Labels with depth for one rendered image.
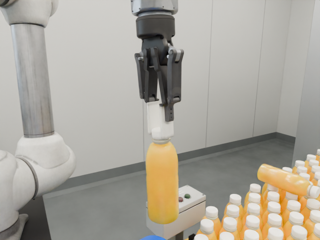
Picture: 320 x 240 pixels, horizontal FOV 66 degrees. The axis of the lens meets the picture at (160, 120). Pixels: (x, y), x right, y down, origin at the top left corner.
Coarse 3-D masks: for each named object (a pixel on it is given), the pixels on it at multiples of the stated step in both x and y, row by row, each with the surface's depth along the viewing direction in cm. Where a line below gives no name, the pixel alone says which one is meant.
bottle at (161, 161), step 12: (156, 144) 51; (168, 144) 51; (156, 156) 50; (168, 156) 50; (156, 168) 50; (168, 168) 50; (156, 180) 51; (168, 180) 51; (156, 192) 52; (168, 192) 51; (156, 204) 52; (168, 204) 52; (156, 216) 53; (168, 216) 53
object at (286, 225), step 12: (312, 180) 106; (252, 192) 94; (264, 192) 98; (228, 204) 89; (240, 204) 87; (264, 204) 90; (300, 204) 92; (240, 216) 86; (264, 216) 84; (288, 216) 83; (264, 228) 77; (288, 228) 77; (312, 228) 77
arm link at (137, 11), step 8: (136, 0) 44; (144, 0) 42; (152, 0) 42; (160, 0) 42; (168, 0) 43; (176, 0) 44; (136, 8) 44; (144, 8) 43; (152, 8) 42; (160, 8) 43; (168, 8) 43; (176, 8) 45; (136, 16) 48
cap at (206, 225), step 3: (204, 219) 75; (207, 219) 75; (201, 222) 74; (204, 222) 74; (207, 222) 74; (210, 222) 74; (201, 225) 73; (204, 225) 72; (207, 225) 72; (210, 225) 72; (213, 225) 73; (201, 228) 73; (204, 228) 72; (207, 228) 72; (210, 228) 72; (207, 231) 72
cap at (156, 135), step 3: (153, 129) 52; (156, 129) 52; (159, 129) 52; (153, 132) 51; (156, 132) 50; (159, 132) 50; (153, 135) 51; (156, 135) 51; (159, 135) 50; (153, 138) 51; (156, 138) 51; (159, 138) 50; (168, 138) 51
